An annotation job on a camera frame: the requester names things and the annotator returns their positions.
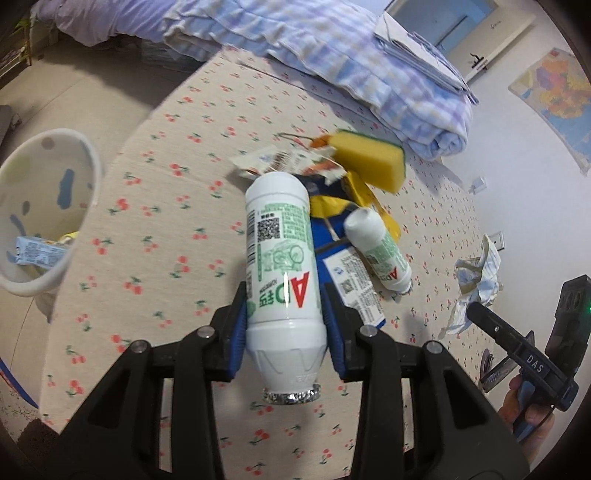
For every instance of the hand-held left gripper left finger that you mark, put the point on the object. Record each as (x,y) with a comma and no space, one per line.
(236,334)

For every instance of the folded striped sheet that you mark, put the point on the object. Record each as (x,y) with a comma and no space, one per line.
(415,50)

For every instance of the large white green-label bottle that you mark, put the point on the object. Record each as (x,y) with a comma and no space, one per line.
(281,258)

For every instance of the wooden shelf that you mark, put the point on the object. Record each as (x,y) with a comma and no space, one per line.
(16,44)

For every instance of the orange white snack wrapper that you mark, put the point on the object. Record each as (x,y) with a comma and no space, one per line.
(314,164)

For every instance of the small white green-label bottle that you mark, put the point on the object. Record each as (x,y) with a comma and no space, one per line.
(376,244)

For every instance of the yellow plastic wrapper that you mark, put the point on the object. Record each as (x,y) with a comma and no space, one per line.
(361,190)

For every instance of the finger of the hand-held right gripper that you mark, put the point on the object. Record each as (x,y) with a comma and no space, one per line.
(498,327)

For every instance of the purple duvet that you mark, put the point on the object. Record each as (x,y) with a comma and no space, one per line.
(92,18)

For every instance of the yellow sponge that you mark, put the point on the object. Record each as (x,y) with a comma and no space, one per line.
(369,159)

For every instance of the blue packet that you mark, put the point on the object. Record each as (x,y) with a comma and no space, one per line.
(37,251)

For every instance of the person's right hand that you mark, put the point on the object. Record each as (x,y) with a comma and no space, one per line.
(535,419)

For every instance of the white blue-spotted bin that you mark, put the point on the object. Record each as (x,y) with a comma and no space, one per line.
(46,184)

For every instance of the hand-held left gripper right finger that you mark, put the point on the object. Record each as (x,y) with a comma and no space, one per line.
(333,334)

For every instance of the white paper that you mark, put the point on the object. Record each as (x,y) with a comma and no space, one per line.
(480,277)

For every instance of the blue yellow snack bag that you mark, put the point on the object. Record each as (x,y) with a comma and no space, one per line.
(330,235)

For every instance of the orange peel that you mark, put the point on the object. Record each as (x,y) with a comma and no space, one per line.
(319,142)

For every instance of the white wall outlet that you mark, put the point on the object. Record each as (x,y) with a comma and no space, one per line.
(478,185)
(497,240)

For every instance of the blue plaid fleece blanket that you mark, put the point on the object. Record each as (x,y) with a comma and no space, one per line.
(323,46)

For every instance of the wall map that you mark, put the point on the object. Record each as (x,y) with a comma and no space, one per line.
(558,92)

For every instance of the cherry print bed sheet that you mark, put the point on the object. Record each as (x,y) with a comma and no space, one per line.
(161,194)

